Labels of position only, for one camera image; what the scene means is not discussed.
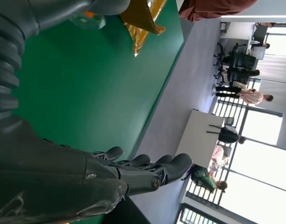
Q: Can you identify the white table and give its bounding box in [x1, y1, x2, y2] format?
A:
[175, 109, 225, 170]

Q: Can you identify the black office chair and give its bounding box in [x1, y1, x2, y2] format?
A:
[213, 42, 247, 67]

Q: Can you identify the robot right arm ribbed sleeve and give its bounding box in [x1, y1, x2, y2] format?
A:
[0, 9, 26, 125]

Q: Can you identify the black framed window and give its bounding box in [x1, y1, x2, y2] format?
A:
[175, 203, 251, 224]

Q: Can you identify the person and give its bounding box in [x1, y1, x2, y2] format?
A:
[191, 164, 228, 193]
[206, 123, 247, 145]
[210, 144, 228, 170]
[223, 66, 261, 82]
[215, 86, 274, 106]
[179, 0, 259, 23]

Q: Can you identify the black window railing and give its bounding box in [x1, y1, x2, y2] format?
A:
[185, 177, 230, 207]

